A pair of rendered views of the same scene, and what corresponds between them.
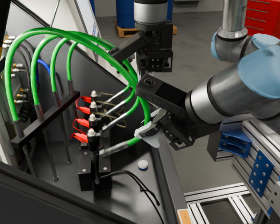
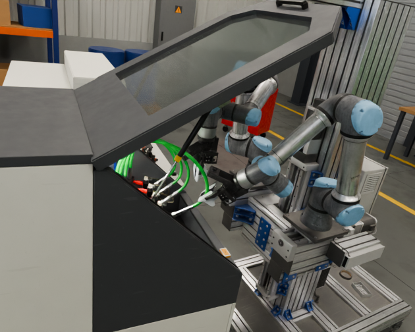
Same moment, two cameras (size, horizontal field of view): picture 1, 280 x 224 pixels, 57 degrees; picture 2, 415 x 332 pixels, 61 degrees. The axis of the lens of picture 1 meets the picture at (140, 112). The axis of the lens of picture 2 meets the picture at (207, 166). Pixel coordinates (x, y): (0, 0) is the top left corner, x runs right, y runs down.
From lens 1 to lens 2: 0.87 m
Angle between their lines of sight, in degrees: 20
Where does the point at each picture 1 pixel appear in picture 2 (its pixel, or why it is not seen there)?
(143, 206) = not seen: hidden behind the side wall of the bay
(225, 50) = (235, 146)
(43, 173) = not seen: hidden behind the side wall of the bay
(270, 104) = (270, 178)
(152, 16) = (210, 134)
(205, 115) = (244, 184)
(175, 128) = (227, 192)
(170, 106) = (225, 181)
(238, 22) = (244, 128)
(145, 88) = (213, 172)
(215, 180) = not seen: hidden behind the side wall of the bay
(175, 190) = (215, 240)
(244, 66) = (260, 163)
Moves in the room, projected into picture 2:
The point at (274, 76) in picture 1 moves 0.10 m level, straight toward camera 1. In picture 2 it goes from (271, 167) to (269, 179)
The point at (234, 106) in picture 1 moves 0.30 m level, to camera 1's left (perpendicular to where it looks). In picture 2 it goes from (256, 179) to (175, 180)
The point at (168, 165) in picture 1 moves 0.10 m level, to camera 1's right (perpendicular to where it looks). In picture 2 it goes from (206, 226) to (225, 225)
